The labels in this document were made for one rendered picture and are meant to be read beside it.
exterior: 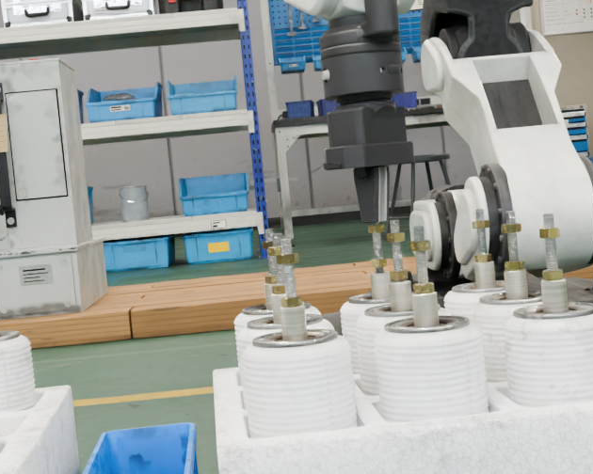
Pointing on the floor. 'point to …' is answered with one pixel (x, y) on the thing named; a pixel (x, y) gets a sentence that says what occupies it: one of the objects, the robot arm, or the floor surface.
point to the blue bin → (146, 450)
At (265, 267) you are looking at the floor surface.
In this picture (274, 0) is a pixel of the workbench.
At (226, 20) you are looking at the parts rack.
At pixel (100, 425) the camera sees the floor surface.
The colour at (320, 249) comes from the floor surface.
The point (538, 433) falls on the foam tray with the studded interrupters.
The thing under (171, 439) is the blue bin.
